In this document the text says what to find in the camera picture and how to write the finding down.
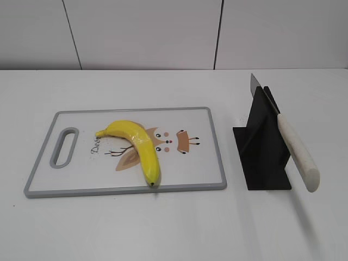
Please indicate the black knife stand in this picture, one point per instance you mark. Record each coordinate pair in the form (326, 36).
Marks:
(262, 150)

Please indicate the white-handled cleaver knife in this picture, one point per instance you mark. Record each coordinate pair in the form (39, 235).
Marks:
(304, 162)

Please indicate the yellow plastic banana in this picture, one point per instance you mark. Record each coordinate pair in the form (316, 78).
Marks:
(142, 143)

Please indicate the white grey-rimmed cutting board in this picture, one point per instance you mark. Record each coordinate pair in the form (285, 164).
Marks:
(74, 162)

